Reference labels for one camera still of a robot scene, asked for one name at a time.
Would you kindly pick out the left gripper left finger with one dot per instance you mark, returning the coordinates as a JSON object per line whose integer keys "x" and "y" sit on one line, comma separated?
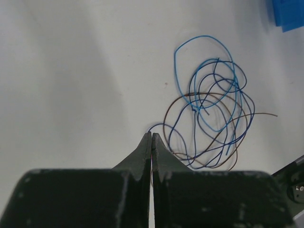
{"x": 84, "y": 198}

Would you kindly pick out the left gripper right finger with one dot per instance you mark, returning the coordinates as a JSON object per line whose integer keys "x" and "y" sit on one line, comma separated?
{"x": 184, "y": 198}

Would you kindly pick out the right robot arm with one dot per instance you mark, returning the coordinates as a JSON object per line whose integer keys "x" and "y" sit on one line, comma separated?
{"x": 290, "y": 179}

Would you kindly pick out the near blue bin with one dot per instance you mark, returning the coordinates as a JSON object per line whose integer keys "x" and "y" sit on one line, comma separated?
{"x": 289, "y": 14}

